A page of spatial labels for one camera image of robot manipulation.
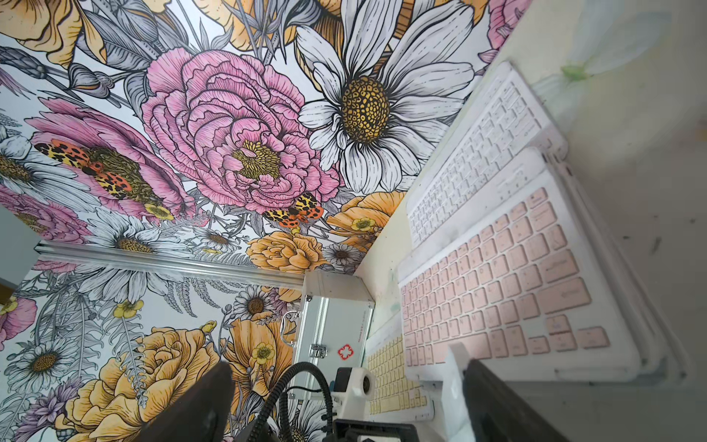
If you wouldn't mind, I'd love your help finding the pink keyboard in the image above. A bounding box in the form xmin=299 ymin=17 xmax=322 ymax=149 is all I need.
xmin=398 ymin=147 xmax=642 ymax=382

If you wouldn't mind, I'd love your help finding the white keyboard far centre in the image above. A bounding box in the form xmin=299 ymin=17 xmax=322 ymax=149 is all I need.
xmin=406 ymin=61 xmax=568 ymax=249

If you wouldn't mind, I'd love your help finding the yellow keyboard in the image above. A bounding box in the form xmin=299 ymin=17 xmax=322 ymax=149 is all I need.
xmin=363 ymin=316 xmax=435 ymax=424

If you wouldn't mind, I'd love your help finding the silver metal case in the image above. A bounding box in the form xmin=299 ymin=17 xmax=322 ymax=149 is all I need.
xmin=280 ymin=270 xmax=375 ymax=385

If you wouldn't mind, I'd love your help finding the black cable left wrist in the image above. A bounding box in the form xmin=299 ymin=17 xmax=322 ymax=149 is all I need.
xmin=242 ymin=361 xmax=336 ymax=442

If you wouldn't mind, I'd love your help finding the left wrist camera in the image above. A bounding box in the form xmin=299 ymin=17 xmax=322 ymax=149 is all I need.
xmin=331 ymin=368 xmax=377 ymax=420

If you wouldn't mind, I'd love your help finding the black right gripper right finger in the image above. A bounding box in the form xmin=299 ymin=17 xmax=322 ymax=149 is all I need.
xmin=463 ymin=359 xmax=569 ymax=442

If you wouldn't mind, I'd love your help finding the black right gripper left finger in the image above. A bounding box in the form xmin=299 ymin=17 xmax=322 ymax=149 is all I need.
xmin=136 ymin=362 xmax=235 ymax=442

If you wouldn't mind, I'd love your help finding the left aluminium frame post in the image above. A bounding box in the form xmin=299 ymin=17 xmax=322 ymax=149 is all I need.
xmin=34 ymin=241 xmax=305 ymax=289

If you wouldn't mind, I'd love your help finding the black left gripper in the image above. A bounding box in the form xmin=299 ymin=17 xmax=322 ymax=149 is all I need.
xmin=331 ymin=419 xmax=420 ymax=442

